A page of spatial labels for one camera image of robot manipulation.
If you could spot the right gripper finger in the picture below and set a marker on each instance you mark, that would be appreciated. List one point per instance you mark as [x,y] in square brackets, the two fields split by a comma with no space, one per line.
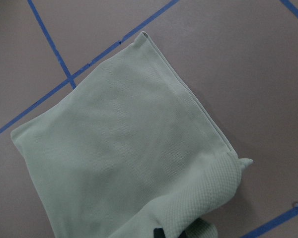
[158,233]

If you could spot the green long-sleeve shirt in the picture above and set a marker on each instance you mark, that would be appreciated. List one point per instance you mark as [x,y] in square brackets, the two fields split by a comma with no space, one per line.
[129,150]

